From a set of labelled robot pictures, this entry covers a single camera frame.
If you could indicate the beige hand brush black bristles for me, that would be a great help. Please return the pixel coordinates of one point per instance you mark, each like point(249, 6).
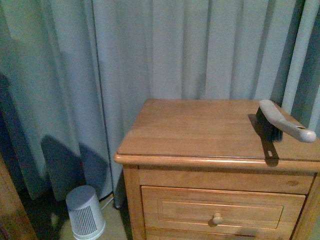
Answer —
point(274, 124)

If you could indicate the wooden nightstand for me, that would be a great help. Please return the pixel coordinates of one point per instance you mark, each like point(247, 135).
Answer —
point(215, 145)

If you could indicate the upper wooden drawer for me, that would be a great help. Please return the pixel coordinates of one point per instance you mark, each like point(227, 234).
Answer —
point(255, 214)

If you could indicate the wooden drawer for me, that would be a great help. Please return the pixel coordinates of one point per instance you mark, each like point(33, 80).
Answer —
point(172, 234)
point(255, 214)

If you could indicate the light green curtain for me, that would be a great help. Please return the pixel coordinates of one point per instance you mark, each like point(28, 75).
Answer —
point(77, 73)

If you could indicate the lower wooden drawer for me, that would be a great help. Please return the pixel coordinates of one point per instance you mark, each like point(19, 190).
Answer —
point(172, 234)

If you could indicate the round wooden drawer knob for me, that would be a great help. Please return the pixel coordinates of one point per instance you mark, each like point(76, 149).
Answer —
point(217, 218)

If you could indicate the wooden furniture edge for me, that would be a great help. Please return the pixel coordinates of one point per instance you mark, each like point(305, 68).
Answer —
point(14, 222)

